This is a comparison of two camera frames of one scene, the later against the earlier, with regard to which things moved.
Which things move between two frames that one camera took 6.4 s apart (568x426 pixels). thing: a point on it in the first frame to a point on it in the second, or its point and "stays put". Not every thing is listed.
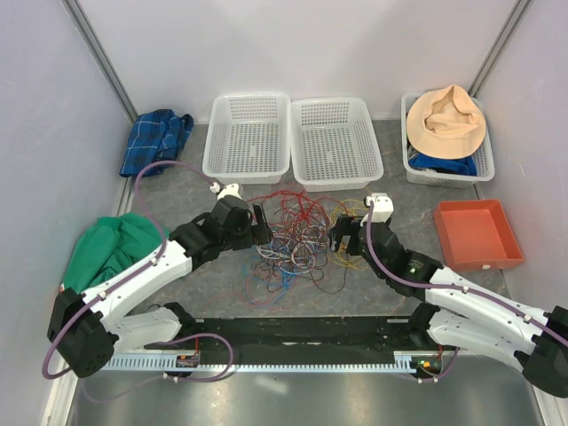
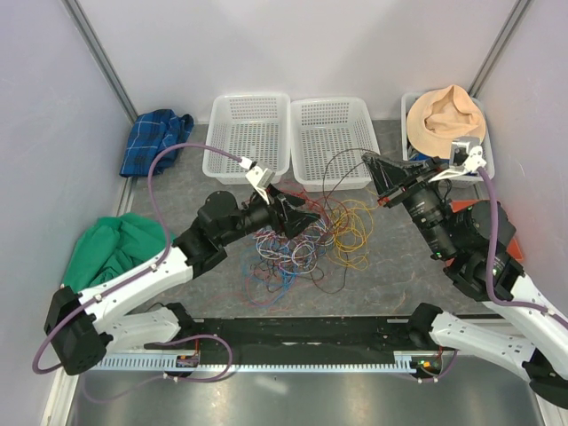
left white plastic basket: (248, 138) stays put
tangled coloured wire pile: (295, 246) stays put
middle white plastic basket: (334, 145) stays put
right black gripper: (345, 225) to (387, 175)
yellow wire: (354, 207) stays put
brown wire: (293, 255) to (334, 224)
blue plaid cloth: (157, 135) stays put
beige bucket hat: (445, 123) stays put
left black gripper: (264, 234) to (295, 219)
